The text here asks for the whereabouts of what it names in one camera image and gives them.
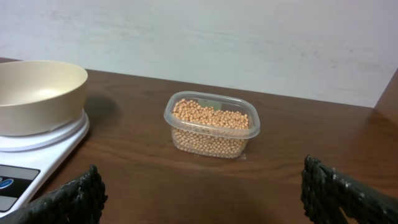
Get white digital kitchen scale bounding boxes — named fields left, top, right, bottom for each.
left=1, top=111, right=90, bottom=217

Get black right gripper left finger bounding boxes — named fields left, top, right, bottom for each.
left=1, top=165, right=108, bottom=224

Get cream ceramic bowl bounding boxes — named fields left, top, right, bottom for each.
left=1, top=60, right=88, bottom=136

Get clear plastic container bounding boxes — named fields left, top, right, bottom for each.
left=164, top=91, right=261, bottom=159

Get soybeans in plastic container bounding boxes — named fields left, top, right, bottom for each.
left=172, top=99, right=249, bottom=159

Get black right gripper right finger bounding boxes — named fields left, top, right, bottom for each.
left=300, top=156, right=397, bottom=224

